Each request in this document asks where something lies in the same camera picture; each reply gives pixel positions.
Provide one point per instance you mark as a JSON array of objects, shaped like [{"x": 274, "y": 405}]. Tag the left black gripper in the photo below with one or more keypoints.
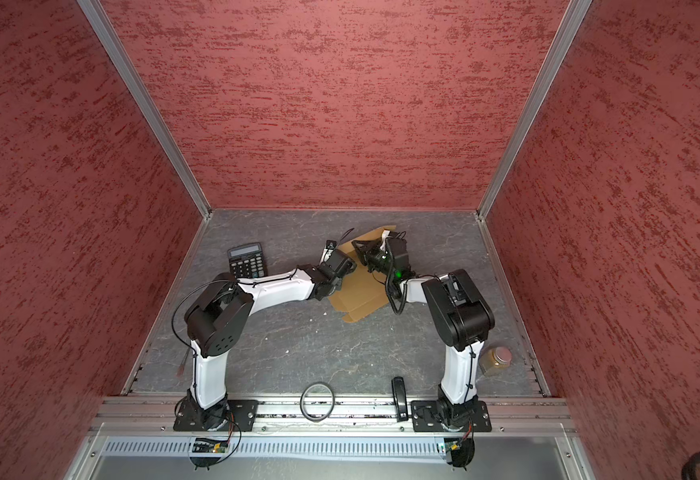
[{"x": 339, "y": 284}]

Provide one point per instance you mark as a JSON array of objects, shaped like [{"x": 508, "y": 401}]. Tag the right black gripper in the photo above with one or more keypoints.
[{"x": 366, "y": 252}]

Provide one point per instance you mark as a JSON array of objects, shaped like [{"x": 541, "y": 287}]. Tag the brown cardboard box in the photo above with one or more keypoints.
[{"x": 360, "y": 294}]

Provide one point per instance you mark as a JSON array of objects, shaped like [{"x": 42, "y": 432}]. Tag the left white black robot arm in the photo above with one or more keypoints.
[{"x": 216, "y": 320}]

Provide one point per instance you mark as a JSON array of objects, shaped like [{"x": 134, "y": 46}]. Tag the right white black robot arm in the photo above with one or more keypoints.
[{"x": 460, "y": 314}]

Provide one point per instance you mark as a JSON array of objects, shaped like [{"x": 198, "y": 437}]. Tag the black desk calculator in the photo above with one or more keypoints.
[{"x": 247, "y": 261}]

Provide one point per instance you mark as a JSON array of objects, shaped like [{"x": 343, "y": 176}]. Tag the jar with pink lid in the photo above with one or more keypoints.
[{"x": 495, "y": 360}]

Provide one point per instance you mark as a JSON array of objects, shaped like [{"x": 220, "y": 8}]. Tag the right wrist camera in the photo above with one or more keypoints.
[{"x": 396, "y": 249}]

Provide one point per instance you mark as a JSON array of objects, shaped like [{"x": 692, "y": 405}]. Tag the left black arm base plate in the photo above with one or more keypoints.
[{"x": 237, "y": 414}]

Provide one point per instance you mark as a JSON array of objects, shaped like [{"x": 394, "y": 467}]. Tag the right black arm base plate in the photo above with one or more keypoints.
[{"x": 440, "y": 416}]

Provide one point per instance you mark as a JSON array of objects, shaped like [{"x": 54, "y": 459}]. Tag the white perforated cable duct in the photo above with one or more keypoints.
[{"x": 425, "y": 449}]

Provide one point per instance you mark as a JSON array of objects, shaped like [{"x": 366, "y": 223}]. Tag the aluminium front rail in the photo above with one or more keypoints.
[{"x": 322, "y": 415}]

